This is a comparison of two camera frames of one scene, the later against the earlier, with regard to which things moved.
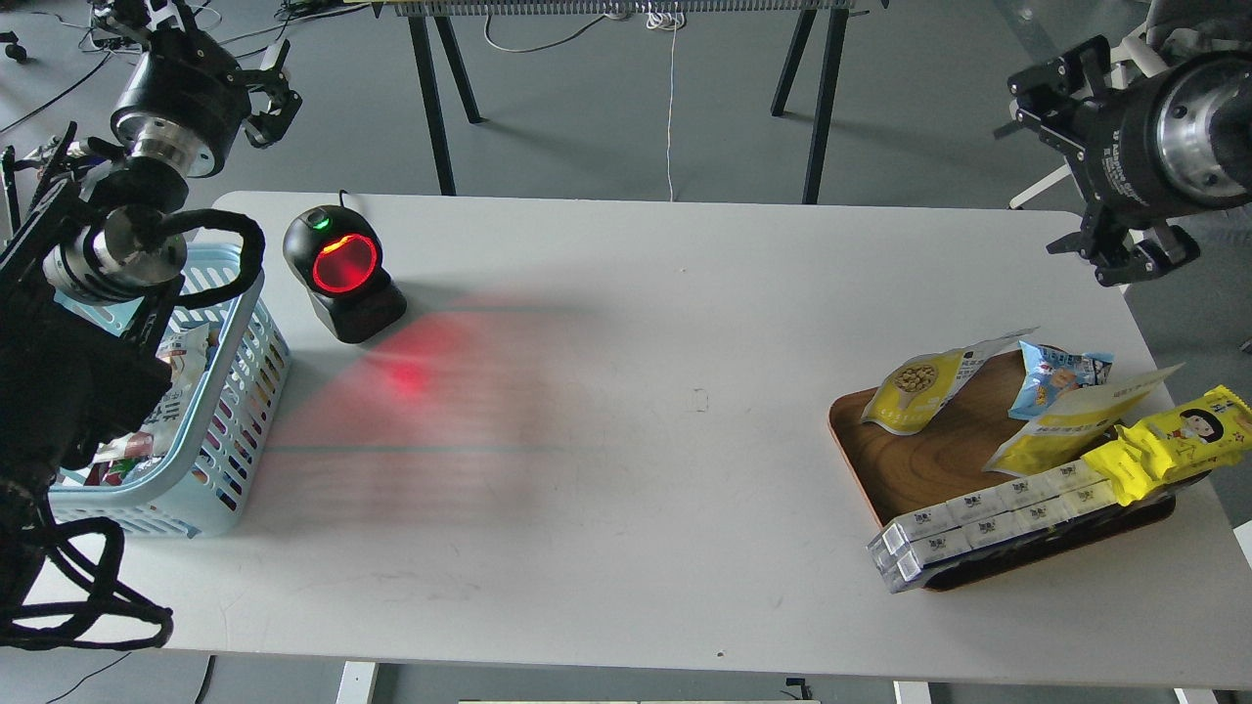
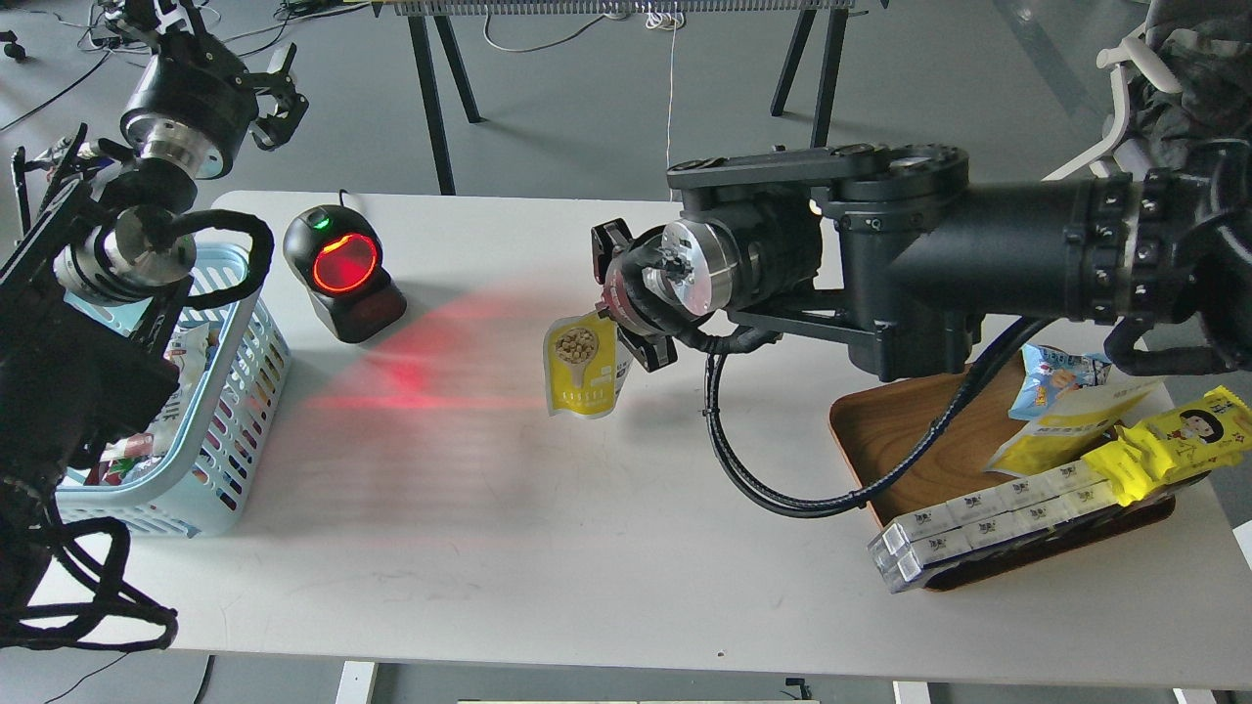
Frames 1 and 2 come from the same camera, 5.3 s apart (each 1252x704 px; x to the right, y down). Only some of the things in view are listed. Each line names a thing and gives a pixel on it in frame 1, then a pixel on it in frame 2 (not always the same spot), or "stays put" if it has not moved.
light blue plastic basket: x=189 y=465 stays put
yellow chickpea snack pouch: x=911 y=391 → x=580 y=366
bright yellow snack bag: x=1206 y=431 stays put
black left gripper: x=186 y=99 stays put
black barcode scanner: x=337 y=253 stays put
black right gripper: x=1122 y=173 → x=672 y=280
